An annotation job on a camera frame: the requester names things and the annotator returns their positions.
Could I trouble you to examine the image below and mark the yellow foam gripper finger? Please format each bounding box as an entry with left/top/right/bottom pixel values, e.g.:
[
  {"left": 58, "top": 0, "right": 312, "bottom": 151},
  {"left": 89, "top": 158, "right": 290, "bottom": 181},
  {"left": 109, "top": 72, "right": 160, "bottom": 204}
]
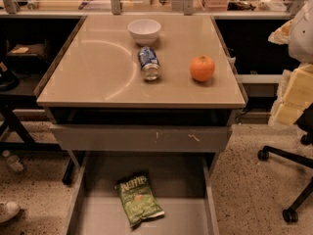
[
  {"left": 274, "top": 104, "right": 303, "bottom": 125},
  {"left": 283, "top": 64, "right": 313, "bottom": 111}
]

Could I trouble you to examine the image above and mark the green jalapeno chip bag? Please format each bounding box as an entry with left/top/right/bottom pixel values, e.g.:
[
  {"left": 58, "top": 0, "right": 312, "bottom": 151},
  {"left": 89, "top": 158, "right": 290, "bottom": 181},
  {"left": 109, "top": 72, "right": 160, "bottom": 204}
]
[{"left": 114, "top": 171, "right": 164, "bottom": 227}]

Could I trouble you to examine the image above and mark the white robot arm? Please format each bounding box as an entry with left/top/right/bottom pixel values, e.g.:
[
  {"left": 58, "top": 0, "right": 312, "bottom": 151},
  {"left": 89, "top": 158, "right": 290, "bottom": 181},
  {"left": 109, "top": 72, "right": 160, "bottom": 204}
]
[{"left": 271, "top": 0, "right": 313, "bottom": 125}]

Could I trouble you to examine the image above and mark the open middle drawer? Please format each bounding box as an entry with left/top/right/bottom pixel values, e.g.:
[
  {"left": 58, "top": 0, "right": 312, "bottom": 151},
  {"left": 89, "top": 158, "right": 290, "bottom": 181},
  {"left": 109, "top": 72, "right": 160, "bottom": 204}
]
[{"left": 62, "top": 153, "right": 219, "bottom": 235}]

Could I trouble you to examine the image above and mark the grey drawer cabinet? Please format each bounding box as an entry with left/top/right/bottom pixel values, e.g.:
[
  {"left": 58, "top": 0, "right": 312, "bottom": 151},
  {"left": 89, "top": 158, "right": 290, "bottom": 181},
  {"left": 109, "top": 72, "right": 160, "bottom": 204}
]
[{"left": 33, "top": 14, "right": 248, "bottom": 176}]

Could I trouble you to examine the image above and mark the black office chair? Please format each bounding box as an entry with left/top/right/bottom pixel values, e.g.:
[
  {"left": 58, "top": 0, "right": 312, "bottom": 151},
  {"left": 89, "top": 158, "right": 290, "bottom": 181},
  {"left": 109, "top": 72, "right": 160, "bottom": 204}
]
[{"left": 257, "top": 103, "right": 313, "bottom": 223}]

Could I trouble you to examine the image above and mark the orange fruit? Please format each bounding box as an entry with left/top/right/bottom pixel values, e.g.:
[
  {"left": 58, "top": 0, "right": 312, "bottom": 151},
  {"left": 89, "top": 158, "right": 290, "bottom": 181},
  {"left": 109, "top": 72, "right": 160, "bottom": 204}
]
[{"left": 190, "top": 55, "right": 215, "bottom": 82}]

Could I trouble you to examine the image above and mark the blue soda can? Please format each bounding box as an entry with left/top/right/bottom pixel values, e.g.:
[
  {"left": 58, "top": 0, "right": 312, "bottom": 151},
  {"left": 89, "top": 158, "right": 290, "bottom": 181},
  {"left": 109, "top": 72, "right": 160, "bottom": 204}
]
[{"left": 138, "top": 46, "right": 160, "bottom": 81}]

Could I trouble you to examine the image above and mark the white ceramic bowl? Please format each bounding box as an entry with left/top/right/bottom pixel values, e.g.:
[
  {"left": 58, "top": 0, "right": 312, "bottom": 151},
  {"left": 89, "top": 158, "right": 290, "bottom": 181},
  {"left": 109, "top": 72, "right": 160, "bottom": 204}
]
[{"left": 127, "top": 19, "right": 161, "bottom": 46}]

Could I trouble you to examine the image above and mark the clear plastic bottle on floor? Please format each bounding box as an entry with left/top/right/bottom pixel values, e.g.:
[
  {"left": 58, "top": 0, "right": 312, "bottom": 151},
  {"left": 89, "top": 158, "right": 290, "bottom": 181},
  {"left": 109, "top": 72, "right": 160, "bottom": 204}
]
[{"left": 2, "top": 150, "right": 24, "bottom": 172}]

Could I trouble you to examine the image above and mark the white shoe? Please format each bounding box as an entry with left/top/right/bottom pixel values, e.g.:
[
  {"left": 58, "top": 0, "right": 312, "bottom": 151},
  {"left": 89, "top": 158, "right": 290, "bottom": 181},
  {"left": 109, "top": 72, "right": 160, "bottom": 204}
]
[{"left": 0, "top": 202, "right": 21, "bottom": 223}]

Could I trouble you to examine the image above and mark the black table leg frame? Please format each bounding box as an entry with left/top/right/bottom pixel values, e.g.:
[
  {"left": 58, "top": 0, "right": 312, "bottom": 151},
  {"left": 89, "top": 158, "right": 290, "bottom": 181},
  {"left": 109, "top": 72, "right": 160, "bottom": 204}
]
[{"left": 0, "top": 96, "right": 76, "bottom": 186}]

